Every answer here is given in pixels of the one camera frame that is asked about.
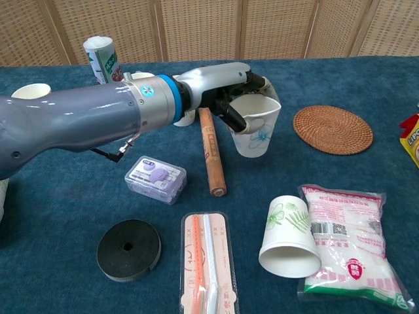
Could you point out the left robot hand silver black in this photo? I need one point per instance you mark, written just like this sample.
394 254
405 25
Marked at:
212 78

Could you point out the white paper cup blue flower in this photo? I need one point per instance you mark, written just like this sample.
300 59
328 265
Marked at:
255 137
142 76
31 91

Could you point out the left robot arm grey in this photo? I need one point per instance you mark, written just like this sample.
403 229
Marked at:
82 114

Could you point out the round woven rattan coaster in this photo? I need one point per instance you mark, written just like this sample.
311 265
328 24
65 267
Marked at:
333 130

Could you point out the white cup green leaf print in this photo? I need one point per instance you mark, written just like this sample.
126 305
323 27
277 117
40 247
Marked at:
288 235

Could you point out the woven bamboo folding screen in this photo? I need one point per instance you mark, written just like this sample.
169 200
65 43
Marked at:
196 29

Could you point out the brown paper wrapped roll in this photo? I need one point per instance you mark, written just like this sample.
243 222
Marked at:
212 153

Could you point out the canister with white lid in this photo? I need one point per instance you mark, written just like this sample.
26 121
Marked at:
101 55

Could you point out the purple dental floss box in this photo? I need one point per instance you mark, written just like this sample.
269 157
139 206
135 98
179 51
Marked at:
155 178

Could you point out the blue table cloth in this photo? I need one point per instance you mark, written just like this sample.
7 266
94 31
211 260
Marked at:
294 170

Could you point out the black tape roll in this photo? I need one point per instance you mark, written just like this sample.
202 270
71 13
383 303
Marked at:
129 258

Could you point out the yellow biscuit package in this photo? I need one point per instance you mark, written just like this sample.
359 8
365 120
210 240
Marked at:
410 144

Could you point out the pink white sugar bag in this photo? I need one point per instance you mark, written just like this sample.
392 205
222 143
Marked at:
350 245

